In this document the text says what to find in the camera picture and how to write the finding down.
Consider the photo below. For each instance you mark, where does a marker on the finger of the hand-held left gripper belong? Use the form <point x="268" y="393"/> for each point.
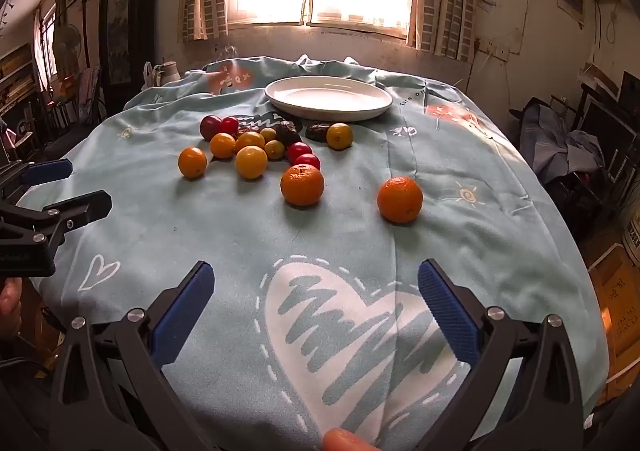
<point x="47" y="171"/>
<point x="75" y="210"/>

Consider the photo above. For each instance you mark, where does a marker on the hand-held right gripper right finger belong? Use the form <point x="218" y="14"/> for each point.
<point x="447" y="311"/>

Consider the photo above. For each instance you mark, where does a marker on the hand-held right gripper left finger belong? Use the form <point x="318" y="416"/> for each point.
<point x="182" y="316"/>

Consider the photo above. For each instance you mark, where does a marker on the orange mandarin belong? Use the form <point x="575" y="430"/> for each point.
<point x="302" y="185"/>
<point x="399" y="199"/>

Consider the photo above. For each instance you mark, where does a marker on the orange cherry tomato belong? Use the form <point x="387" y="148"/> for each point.
<point x="222" y="145"/>
<point x="192" y="162"/>

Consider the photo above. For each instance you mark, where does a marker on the red cherry tomato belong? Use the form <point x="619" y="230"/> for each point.
<point x="210" y="127"/>
<point x="308" y="162"/>
<point x="299" y="150"/>
<point x="230" y="124"/>

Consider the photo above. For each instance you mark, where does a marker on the dark brown water chestnut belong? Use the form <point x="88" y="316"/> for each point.
<point x="245" y="128"/>
<point x="289" y="133"/>
<point x="316" y="131"/>

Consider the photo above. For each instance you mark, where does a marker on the small yellow cherry tomato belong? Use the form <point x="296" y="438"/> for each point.
<point x="274" y="149"/>
<point x="268" y="133"/>

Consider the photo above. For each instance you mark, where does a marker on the white oval plate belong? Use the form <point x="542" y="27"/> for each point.
<point x="325" y="98"/>

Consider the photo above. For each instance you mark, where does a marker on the person's left hand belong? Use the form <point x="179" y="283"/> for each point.
<point x="9" y="306"/>

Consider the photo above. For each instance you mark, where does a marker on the person's right hand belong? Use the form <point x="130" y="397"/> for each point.
<point x="350" y="442"/>

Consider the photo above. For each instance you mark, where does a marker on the light blue printed blanket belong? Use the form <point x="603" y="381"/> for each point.
<point x="200" y="231"/>

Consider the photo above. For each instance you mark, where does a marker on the bookshelf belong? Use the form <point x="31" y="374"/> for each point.
<point x="15" y="81"/>

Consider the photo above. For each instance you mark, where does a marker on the standing fan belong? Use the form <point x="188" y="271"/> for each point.
<point x="67" y="43"/>

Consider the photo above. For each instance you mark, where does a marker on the white plastic bag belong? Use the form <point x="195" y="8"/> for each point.
<point x="148" y="76"/>

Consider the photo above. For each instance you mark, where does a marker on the white jug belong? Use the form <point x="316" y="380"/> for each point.
<point x="167" y="73"/>

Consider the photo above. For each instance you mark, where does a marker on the dark coat stand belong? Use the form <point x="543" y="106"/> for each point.
<point x="86" y="16"/>

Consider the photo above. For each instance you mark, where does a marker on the dark framed picture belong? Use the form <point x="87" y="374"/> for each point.
<point x="120" y="26"/>

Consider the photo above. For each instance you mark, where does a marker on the orange cardboard box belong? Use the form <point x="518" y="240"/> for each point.
<point x="617" y="301"/>

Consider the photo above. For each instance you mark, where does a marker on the blue clothes pile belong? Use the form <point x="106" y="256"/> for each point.
<point x="560" y="141"/>

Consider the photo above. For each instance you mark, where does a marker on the black box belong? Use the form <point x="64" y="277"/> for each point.
<point x="630" y="87"/>

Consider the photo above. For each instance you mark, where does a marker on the wall socket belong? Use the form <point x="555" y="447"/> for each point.
<point x="492" y="48"/>

